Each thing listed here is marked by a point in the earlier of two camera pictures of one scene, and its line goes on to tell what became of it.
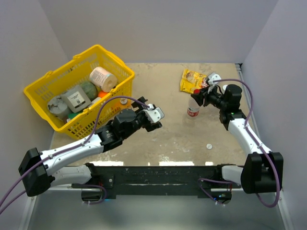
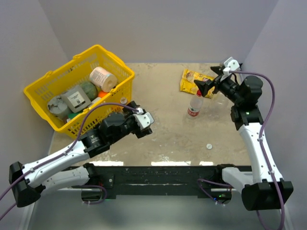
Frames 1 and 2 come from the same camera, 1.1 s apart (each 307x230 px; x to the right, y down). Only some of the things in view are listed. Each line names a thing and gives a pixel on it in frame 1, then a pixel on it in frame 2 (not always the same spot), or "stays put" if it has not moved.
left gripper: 151,128 to 143,132
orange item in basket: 101,94 stays put
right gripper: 204,93 to 204,86
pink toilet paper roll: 106,81 stays put
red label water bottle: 193,108 stays put
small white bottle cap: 209,146 stays put
